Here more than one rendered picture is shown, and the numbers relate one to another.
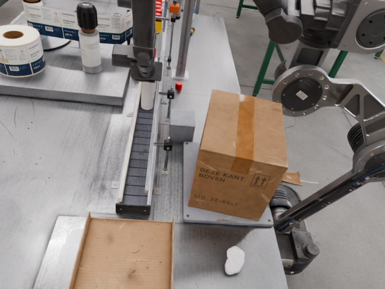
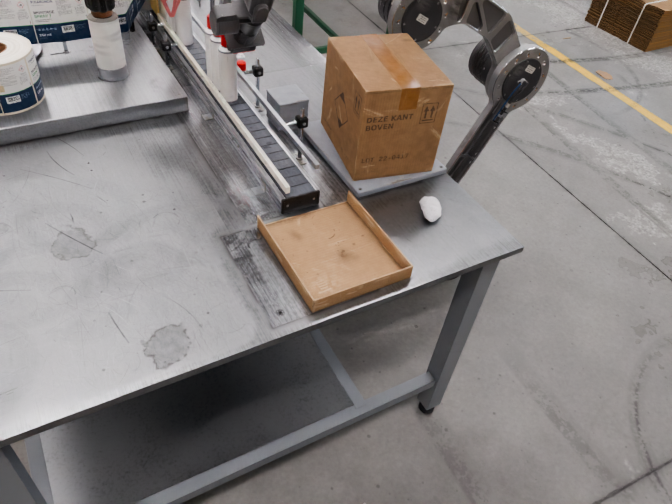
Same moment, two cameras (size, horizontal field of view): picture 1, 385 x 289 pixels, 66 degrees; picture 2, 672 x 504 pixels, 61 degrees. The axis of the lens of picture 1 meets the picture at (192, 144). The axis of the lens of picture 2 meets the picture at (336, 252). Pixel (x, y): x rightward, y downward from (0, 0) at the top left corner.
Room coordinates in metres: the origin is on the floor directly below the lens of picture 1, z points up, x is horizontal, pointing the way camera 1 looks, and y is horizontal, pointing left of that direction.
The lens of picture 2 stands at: (-0.56, 0.53, 1.80)
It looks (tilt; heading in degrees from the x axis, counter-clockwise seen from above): 44 degrees down; 335
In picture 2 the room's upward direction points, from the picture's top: 8 degrees clockwise
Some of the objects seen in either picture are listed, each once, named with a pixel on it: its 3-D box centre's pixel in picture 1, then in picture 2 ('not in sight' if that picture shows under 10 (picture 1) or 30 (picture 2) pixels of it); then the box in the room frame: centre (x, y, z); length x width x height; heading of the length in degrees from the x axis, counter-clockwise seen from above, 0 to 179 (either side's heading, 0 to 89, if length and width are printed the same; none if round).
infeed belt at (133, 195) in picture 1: (152, 70); (193, 57); (1.33, 0.27, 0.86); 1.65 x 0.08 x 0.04; 9
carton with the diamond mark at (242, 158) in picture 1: (235, 153); (381, 105); (0.72, -0.15, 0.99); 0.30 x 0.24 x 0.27; 179
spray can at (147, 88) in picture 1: (148, 86); (227, 67); (1.00, 0.22, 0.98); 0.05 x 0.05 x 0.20
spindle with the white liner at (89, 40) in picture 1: (89, 39); (104, 27); (1.21, 0.54, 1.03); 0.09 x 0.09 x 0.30
